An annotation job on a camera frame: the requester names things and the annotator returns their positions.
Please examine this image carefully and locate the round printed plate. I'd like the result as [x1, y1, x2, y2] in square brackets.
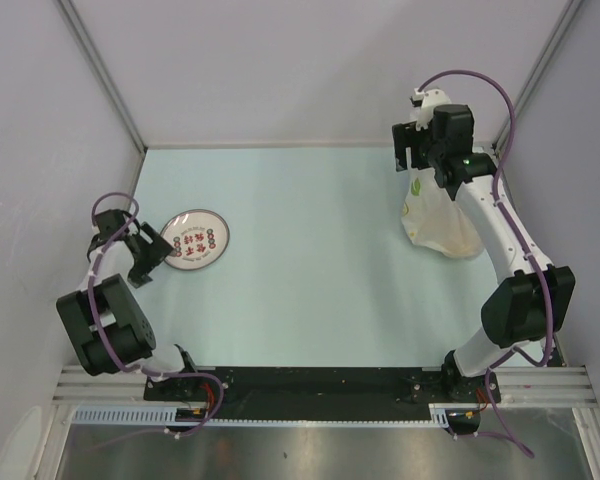
[161, 209, 230, 271]

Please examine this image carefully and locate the white plastic bag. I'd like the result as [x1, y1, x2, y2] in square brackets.
[401, 169, 484, 259]

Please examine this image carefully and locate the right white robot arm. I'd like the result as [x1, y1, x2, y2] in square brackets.
[392, 96, 575, 402]

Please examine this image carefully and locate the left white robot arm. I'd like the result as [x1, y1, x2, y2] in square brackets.
[56, 209, 201, 400]

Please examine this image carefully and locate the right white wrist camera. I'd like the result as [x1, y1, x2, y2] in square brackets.
[410, 88, 452, 131]

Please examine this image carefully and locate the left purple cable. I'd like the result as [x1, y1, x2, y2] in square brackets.
[82, 191, 227, 446]

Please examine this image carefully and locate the purple cable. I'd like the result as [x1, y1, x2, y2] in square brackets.
[82, 191, 227, 446]
[415, 68, 556, 459]

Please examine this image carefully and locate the right aluminium frame post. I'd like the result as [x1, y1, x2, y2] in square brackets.
[489, 0, 589, 154]

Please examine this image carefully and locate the aluminium frame post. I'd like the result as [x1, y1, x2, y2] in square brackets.
[54, 0, 147, 156]
[489, 0, 589, 154]

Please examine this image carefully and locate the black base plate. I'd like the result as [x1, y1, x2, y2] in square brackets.
[144, 366, 501, 424]

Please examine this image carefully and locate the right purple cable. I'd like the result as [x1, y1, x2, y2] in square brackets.
[415, 68, 556, 459]

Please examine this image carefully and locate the left aluminium frame post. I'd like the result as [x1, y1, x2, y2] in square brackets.
[54, 0, 147, 156]

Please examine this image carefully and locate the aluminium front rail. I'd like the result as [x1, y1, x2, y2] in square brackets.
[52, 366, 598, 408]

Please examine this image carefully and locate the white slotted cable duct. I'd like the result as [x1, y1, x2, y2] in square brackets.
[72, 405, 449, 428]

